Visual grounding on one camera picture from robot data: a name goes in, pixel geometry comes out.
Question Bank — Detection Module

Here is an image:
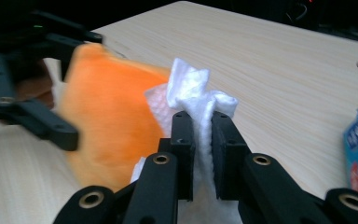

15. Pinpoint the white wet wipe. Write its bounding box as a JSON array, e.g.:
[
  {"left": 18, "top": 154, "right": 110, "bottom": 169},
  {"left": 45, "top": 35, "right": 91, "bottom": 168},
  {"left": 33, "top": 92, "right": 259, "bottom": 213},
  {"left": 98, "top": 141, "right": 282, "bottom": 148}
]
[{"left": 130, "top": 57, "right": 244, "bottom": 224}]

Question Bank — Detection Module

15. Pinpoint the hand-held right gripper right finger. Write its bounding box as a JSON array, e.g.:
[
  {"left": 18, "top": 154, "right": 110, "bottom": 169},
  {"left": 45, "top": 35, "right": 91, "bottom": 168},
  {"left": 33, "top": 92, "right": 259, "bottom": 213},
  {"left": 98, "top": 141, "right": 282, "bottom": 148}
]
[{"left": 211, "top": 111, "right": 253, "bottom": 201}]

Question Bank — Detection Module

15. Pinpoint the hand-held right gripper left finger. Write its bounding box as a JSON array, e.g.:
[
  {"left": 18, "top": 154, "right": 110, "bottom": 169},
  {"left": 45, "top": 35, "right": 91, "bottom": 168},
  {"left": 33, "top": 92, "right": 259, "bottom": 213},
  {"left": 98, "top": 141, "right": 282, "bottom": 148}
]
[{"left": 158, "top": 109, "right": 196, "bottom": 202}]

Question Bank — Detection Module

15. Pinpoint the orange plush toy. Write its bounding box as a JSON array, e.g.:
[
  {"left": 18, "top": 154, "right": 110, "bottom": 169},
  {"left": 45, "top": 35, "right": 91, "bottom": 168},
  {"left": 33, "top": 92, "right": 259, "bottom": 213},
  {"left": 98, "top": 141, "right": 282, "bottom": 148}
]
[{"left": 57, "top": 42, "right": 172, "bottom": 193}]

